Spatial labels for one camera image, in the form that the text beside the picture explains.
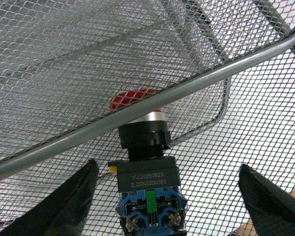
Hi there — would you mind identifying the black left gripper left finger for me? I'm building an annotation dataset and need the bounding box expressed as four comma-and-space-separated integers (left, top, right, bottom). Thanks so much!
0, 159, 99, 236

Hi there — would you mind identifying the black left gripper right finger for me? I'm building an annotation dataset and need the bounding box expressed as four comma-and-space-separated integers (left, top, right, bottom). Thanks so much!
238, 164, 295, 236

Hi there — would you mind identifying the red emergency stop button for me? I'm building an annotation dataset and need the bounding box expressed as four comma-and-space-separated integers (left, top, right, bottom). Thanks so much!
108, 88, 188, 236

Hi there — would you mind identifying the mesh tray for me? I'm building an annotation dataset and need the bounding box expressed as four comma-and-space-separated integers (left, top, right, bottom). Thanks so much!
0, 0, 295, 236
0, 0, 295, 181

